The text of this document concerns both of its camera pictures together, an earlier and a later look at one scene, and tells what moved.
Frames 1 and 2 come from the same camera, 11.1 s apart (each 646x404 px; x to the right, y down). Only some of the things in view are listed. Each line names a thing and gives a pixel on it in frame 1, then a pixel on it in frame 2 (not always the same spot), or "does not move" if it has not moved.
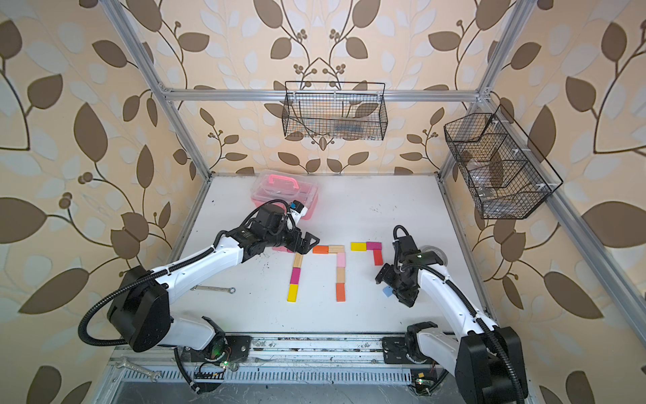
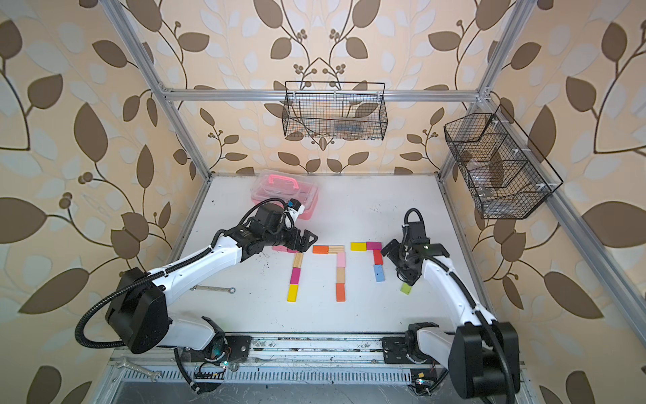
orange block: (320, 250) does not move
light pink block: (341, 259) does not move
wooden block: (298, 260) does not move
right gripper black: (386, 273) to (410, 277)
